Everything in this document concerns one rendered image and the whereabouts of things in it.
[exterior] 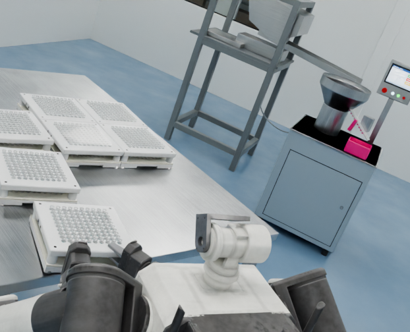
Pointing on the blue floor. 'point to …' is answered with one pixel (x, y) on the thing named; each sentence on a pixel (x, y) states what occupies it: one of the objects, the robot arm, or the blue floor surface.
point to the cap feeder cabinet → (316, 184)
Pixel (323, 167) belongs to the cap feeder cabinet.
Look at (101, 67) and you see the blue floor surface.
